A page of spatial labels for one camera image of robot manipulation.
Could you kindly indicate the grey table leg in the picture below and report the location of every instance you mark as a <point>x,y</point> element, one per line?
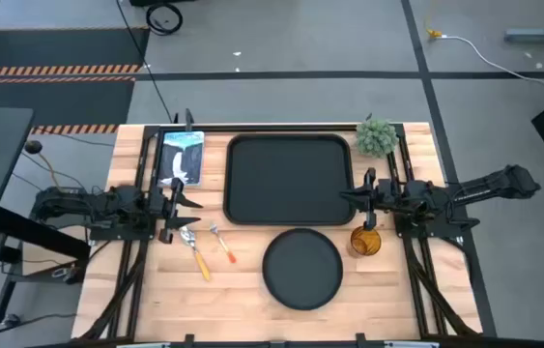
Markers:
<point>542,35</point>

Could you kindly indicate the black round plate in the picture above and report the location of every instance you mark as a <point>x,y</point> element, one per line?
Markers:
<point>302,269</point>

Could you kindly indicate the amber glass cup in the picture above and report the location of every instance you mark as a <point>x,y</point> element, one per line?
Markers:
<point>365,241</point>

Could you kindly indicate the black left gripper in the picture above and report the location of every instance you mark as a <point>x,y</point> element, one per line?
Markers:
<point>170,212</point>

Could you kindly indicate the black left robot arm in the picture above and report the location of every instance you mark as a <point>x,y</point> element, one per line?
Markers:
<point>83,205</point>

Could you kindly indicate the black rectangular tray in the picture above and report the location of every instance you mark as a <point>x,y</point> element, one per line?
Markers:
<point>288,180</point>

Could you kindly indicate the hazard striped black floor mat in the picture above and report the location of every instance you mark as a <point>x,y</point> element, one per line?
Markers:
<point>49,101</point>

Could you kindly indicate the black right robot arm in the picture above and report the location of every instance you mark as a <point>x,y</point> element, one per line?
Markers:
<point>474,191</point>

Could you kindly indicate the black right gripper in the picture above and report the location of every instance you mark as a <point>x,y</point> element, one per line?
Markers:
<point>380,198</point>

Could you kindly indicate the green artificial plant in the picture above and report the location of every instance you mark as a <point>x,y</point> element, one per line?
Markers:
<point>377,137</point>

